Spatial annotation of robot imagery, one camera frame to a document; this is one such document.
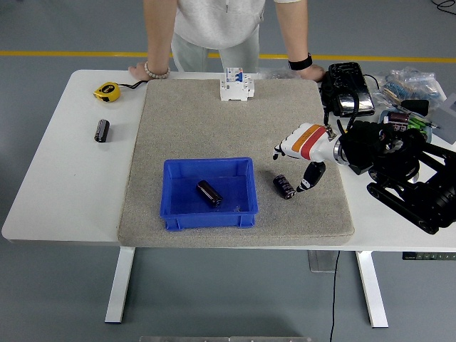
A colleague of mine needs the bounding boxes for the beaded bracelet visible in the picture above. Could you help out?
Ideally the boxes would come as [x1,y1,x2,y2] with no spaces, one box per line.
[144,61,171,80]

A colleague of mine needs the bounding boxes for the person's right hand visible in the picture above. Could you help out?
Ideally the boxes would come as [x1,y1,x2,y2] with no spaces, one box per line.
[128,63,171,81]

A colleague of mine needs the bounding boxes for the dark battery with silver stripe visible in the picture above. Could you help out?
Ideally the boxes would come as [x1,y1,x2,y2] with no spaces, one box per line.
[93,119,110,144]

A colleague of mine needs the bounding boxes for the white circuit breaker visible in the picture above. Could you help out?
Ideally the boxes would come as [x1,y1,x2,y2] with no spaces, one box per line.
[219,66,257,103]

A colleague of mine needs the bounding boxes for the black wristwatch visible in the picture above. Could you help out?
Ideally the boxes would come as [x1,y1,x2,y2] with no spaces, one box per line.
[287,52,314,71]

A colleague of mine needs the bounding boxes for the blue plastic box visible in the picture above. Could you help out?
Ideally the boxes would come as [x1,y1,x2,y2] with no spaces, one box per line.
[158,156,259,232]

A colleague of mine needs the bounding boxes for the grey-brown mat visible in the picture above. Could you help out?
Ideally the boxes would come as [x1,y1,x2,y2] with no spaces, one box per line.
[117,78,356,248]

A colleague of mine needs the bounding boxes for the person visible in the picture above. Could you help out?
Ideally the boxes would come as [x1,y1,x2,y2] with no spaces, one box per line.
[128,0,326,83]

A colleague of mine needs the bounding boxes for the plain dark brown battery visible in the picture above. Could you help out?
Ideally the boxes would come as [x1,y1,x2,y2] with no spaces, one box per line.
[196,180,224,208]

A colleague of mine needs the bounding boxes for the yellow tape measure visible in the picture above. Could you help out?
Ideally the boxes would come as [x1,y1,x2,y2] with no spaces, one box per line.
[93,78,149,104]

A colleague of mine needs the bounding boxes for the black table control panel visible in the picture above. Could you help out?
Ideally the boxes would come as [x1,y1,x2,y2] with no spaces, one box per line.
[402,252,456,261]

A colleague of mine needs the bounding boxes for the dark battery with white print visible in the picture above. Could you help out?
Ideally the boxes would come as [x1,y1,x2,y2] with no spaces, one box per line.
[272,174,296,200]

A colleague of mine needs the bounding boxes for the looped black floor cable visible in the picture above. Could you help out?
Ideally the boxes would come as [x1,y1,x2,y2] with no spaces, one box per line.
[430,0,456,15]

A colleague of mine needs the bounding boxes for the clear plastic bag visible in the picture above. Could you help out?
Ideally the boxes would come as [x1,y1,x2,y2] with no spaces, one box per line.
[258,67,296,80]

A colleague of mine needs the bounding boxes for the green plastic parts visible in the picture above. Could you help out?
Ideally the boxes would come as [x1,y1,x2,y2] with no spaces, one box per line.
[405,117,428,135]

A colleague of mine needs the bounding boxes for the white table leg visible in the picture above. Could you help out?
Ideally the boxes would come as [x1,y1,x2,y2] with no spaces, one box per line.
[355,251,390,329]
[104,247,136,324]

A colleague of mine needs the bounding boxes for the black foam block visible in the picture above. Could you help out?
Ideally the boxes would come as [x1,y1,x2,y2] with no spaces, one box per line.
[401,98,430,117]

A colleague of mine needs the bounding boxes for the robot right hand white shell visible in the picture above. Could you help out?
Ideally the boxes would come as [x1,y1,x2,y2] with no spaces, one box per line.
[272,122,339,195]

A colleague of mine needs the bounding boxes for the person's left hand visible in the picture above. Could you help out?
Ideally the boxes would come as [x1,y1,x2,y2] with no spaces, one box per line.
[294,65,326,83]

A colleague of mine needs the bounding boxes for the glossy black device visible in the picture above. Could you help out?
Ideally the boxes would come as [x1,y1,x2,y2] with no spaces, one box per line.
[319,61,377,118]

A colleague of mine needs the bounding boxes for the grey metal floor plate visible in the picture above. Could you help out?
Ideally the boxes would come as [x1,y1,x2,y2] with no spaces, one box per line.
[308,250,339,274]

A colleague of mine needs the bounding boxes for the thin grey pen tool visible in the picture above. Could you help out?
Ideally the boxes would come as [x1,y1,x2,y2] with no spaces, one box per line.
[395,104,442,130]

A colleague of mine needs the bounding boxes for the bag of blue resistors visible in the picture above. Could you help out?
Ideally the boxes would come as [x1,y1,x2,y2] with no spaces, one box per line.
[377,67,447,108]

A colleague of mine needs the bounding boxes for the large brown capacitor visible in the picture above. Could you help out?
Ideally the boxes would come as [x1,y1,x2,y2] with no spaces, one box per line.
[387,110,410,131]

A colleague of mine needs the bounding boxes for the light blue dish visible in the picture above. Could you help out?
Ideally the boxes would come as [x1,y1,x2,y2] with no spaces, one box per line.
[378,109,434,143]

